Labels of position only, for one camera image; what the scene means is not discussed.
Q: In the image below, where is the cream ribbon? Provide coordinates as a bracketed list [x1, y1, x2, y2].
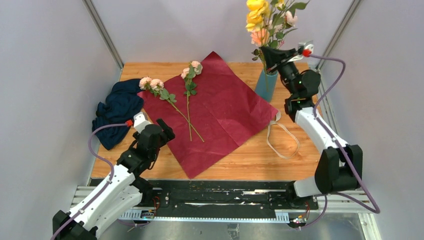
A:
[266, 111, 301, 160]

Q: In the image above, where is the aluminium front rail frame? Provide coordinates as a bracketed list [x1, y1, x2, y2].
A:
[59, 185, 382, 240]

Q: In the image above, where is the right aluminium corner post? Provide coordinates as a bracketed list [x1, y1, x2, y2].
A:
[322, 0, 363, 57]

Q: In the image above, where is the aluminium corner post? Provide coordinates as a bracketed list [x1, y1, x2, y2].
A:
[82, 0, 124, 71]
[322, 0, 363, 57]

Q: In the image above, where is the teal conical vase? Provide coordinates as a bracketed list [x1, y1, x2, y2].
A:
[254, 70, 278, 103]

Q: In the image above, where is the left aluminium corner post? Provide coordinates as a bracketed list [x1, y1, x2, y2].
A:
[82, 0, 124, 71]

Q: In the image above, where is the pink yellow flower bunch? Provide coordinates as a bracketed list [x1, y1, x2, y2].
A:
[139, 60, 205, 143]

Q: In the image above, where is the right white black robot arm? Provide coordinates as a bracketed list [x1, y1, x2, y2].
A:
[260, 45, 363, 209]

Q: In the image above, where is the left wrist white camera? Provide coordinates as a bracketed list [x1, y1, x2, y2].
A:
[125, 111, 152, 134]

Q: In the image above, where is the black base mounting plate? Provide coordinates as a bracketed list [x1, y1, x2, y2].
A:
[149, 179, 319, 219]

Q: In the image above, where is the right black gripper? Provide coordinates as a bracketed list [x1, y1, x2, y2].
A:
[260, 45, 300, 97]

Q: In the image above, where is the dark blue crumpled cloth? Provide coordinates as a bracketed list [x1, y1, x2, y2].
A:
[92, 78, 144, 150]

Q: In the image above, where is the maroon wrapping paper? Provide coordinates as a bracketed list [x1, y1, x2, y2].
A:
[139, 52, 278, 179]

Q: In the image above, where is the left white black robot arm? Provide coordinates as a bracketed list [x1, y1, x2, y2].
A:
[51, 113, 175, 240]

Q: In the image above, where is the pink flower stem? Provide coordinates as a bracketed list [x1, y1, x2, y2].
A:
[265, 10, 298, 49]

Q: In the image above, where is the peach flower stem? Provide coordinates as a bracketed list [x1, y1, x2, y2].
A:
[250, 28, 269, 71]

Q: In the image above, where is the yellow flower stem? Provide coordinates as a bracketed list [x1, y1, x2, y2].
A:
[245, 0, 309, 36]

